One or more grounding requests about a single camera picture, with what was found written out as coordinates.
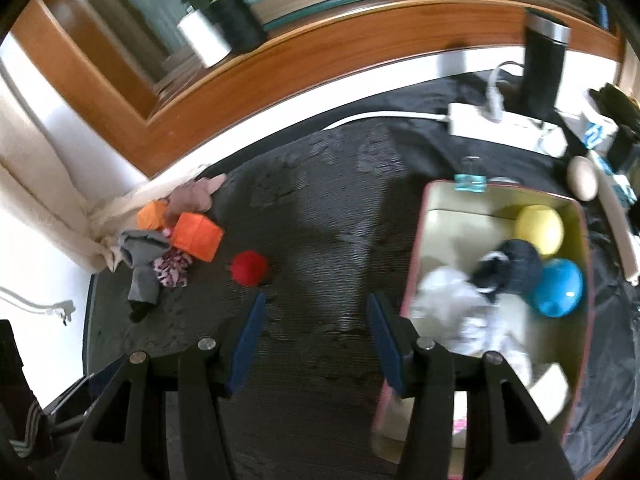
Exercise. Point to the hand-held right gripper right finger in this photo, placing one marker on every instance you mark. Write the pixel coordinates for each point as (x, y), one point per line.
(387, 345)

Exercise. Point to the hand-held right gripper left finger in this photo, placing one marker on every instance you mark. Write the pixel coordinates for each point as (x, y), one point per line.
(247, 345)

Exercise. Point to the red ball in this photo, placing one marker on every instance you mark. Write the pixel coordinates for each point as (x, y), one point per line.
(248, 266)

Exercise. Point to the light grey sock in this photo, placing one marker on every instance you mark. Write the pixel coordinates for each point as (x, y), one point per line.
(445, 290)

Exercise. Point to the pastel sock ball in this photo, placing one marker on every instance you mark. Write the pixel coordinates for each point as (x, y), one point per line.
(495, 345)

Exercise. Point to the pink leopard scrunchie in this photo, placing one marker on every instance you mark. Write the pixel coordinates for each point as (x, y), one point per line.
(172, 267)

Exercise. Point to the orange soft block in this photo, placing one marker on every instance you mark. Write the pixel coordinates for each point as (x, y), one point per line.
(150, 215)
(197, 235)

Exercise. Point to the grey sock with black toe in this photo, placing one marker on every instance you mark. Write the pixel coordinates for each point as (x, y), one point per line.
(145, 260)

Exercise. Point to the red cardboard box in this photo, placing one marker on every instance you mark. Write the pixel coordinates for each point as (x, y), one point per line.
(440, 220)

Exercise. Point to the dark blue sock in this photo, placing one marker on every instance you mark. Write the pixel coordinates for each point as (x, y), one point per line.
(517, 265)

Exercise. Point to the blue ball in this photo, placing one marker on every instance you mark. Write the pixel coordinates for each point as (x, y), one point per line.
(557, 287)

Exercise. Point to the yellow ball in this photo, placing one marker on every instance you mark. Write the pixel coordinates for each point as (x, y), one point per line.
(540, 230)

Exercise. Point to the dark floral cloth desktop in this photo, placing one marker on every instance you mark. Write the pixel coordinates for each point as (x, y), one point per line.
(325, 240)

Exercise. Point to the pink sock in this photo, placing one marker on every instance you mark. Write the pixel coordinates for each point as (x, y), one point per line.
(192, 195)

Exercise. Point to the blue binder clip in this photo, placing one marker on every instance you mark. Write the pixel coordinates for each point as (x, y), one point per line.
(470, 180)

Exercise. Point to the dark striped cloth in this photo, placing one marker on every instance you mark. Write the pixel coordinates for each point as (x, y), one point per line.
(25, 410)

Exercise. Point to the white power strip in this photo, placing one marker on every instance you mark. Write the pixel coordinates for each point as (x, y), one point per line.
(492, 125)

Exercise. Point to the cream curtain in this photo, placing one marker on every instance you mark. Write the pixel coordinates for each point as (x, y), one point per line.
(45, 200)

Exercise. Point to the beige wooden egg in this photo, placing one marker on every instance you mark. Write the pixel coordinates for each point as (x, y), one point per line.
(582, 177)

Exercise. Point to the blue white tissue pack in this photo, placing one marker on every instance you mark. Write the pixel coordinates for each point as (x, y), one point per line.
(597, 135)

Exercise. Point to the white thread spool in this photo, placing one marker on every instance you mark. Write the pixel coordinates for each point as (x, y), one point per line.
(202, 37)

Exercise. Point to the black thermos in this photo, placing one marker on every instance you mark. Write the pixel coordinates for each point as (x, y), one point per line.
(542, 60)

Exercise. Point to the black thread spool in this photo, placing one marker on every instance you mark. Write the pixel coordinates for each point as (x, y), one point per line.
(235, 15)

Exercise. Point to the wooden window frame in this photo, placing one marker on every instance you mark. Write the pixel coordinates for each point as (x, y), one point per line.
(300, 60)

